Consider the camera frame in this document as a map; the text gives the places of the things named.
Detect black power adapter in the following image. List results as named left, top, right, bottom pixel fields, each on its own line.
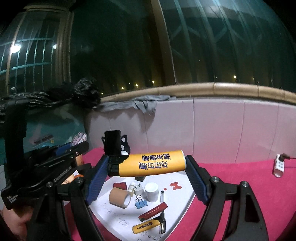
left=135, top=176, right=145, bottom=182

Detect dark red bottle cap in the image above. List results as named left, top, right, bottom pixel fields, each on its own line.
left=113, top=182, right=127, bottom=190

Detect bamboo rail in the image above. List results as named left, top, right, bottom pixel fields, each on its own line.
left=101, top=82, right=295, bottom=105

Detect white cylindrical bottle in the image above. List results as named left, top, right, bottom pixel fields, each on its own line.
left=144, top=182, right=159, bottom=202

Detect left hand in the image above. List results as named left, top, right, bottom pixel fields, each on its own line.
left=1, top=205, right=34, bottom=240

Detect clear black gel pen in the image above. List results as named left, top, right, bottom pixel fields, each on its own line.
left=160, top=190, right=164, bottom=203

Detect blue binder clips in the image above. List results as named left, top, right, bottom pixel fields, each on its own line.
left=135, top=195, right=148, bottom=209

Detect grey cloth on rail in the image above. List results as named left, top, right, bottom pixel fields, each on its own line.
left=93, top=95, right=177, bottom=114

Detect red slim lighter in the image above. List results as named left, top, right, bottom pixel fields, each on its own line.
left=138, top=202, right=168, bottom=222

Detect brown packing tape roll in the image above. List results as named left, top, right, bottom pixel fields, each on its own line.
left=109, top=188, right=132, bottom=208

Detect white usb charger cube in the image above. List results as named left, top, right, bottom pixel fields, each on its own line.
left=133, top=183, right=144, bottom=195

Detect yellow lighter black cap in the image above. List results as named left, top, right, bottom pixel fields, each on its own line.
left=132, top=212, right=166, bottom=235

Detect black cat phone stand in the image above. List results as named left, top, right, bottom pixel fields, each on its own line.
left=101, top=130, right=130, bottom=156

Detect white power strip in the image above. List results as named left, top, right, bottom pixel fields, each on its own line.
left=273, top=154, right=285, bottom=178

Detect white cardboard box lid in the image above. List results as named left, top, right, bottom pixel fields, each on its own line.
left=90, top=171, right=195, bottom=240

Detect yellow lighter with keychain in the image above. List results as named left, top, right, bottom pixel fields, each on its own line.
left=108, top=150, right=187, bottom=177

